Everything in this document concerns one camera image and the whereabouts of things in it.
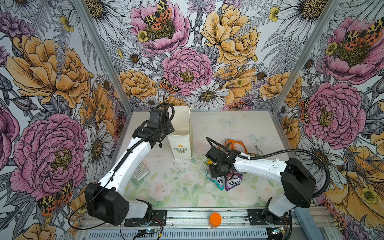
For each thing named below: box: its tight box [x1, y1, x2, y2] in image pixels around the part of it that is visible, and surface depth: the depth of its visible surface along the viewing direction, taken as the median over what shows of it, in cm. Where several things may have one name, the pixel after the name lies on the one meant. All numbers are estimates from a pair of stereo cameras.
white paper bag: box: [167, 105, 193, 160], surface depth 84 cm
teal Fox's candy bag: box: [205, 169, 224, 191], surface depth 81 cm
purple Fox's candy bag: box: [224, 170, 243, 192], surface depth 83 cm
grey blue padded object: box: [294, 207, 323, 240], surface depth 72 cm
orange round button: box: [209, 212, 222, 227], surface depth 69 cm
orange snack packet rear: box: [225, 139, 248, 154], surface depth 96 cm
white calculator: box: [132, 161, 150, 181], surface depth 90 cm
